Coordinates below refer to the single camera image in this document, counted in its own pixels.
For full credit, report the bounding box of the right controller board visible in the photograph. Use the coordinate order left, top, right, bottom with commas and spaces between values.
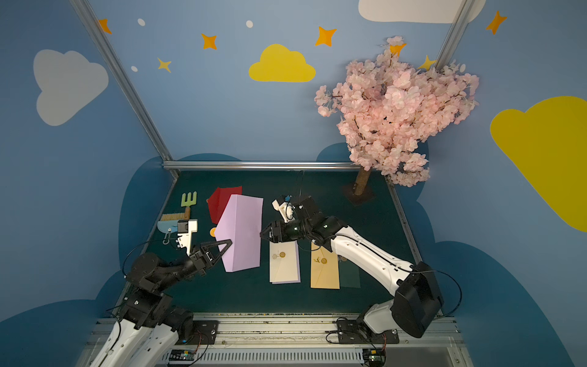
362, 349, 385, 367

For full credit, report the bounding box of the red envelope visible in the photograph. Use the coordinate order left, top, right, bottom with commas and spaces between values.
206, 187, 242, 224

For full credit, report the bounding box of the lilac envelope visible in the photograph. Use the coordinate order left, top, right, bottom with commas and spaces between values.
215, 194, 263, 273
270, 249, 301, 284

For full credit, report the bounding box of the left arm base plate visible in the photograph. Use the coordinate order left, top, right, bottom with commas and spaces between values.
176, 320, 220, 346

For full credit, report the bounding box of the controller board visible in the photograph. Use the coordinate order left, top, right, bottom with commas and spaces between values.
362, 349, 385, 367
168, 350, 198, 364

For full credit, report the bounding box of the tan kraft envelope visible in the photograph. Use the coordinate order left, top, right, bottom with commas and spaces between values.
310, 243, 340, 290

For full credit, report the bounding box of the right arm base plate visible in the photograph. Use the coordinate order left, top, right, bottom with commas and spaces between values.
335, 317, 400, 345

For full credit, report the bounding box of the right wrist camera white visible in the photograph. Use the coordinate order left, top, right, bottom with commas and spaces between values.
272, 195, 295, 223

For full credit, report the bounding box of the blue toy brush dustpan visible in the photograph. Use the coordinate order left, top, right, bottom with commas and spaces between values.
157, 209, 190, 246

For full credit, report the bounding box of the left controller board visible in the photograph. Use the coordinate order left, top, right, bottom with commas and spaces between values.
168, 350, 198, 364

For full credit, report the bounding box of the dark green envelope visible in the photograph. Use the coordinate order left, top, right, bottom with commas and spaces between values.
339, 256, 361, 288

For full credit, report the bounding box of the green toy rake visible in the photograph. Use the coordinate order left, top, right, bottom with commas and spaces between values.
180, 191, 197, 220

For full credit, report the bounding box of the pink blossom artificial tree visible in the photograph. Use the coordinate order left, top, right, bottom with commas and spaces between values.
314, 36, 480, 187

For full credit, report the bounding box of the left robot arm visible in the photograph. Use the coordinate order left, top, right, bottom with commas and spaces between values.
90, 239, 232, 366

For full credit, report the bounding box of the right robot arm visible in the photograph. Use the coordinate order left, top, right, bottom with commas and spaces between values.
260, 217, 444, 338

